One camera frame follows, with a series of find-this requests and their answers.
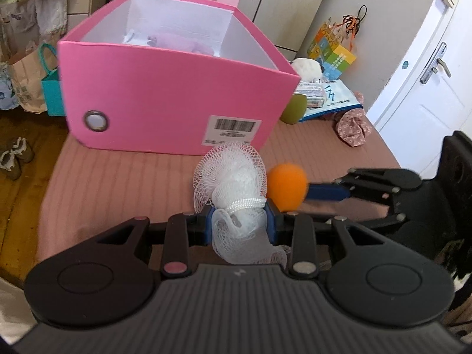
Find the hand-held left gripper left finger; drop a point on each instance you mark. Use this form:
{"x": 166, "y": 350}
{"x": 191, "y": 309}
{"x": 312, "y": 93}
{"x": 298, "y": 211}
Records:
{"x": 207, "y": 226}

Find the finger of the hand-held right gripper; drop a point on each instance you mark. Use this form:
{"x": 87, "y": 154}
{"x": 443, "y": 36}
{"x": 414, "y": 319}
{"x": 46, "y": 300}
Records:
{"x": 328, "y": 191}
{"x": 383, "y": 222}

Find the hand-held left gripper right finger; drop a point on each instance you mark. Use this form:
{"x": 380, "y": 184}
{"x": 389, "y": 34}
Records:
{"x": 271, "y": 225}

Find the orange sponge ball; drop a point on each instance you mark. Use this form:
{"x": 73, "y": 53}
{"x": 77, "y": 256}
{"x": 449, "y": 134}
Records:
{"x": 287, "y": 186}

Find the white mesh bath pouf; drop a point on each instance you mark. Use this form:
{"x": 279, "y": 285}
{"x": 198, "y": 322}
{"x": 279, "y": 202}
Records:
{"x": 236, "y": 177}

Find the floral fabric pouch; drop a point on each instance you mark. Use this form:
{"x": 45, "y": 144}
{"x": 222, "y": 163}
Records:
{"x": 352, "y": 129}

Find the blue white wipes packet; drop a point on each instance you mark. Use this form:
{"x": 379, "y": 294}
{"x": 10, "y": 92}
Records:
{"x": 341, "y": 97}

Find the pink storage box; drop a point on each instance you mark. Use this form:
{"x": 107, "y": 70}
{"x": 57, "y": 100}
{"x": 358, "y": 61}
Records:
{"x": 166, "y": 96}

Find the white door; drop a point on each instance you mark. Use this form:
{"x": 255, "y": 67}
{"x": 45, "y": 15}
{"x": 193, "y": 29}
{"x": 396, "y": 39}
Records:
{"x": 416, "y": 118}

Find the pink striped table cloth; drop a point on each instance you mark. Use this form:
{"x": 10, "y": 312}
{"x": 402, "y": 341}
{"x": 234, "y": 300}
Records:
{"x": 121, "y": 191}

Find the pink floral scrunchie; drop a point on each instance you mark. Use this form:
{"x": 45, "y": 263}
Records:
{"x": 359, "y": 99}

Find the small striped tissue packet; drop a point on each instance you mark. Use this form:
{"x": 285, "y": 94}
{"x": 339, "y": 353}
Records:
{"x": 309, "y": 94}

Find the white plush toy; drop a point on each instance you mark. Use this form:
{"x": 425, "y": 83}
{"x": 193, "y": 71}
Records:
{"x": 306, "y": 67}

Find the colourful gift bag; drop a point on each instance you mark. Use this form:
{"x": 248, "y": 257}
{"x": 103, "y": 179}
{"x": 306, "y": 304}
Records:
{"x": 332, "y": 55}

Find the grey wardrobe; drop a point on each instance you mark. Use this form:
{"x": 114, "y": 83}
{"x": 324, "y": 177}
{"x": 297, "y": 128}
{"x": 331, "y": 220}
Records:
{"x": 295, "y": 0}

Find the fluffy slipper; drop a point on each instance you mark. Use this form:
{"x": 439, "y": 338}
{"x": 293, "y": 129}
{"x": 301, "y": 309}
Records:
{"x": 9, "y": 166}
{"x": 24, "y": 149}

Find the teal bag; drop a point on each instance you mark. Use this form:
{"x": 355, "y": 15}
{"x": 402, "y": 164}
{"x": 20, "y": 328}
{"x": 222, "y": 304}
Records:
{"x": 51, "y": 92}

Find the brown paper bag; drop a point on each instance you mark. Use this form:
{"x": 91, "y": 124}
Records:
{"x": 25, "y": 77}

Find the blue patterned bag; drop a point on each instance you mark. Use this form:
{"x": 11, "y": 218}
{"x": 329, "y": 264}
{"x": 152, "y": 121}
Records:
{"x": 5, "y": 88}

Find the white fluffy pants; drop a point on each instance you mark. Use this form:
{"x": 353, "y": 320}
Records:
{"x": 51, "y": 14}

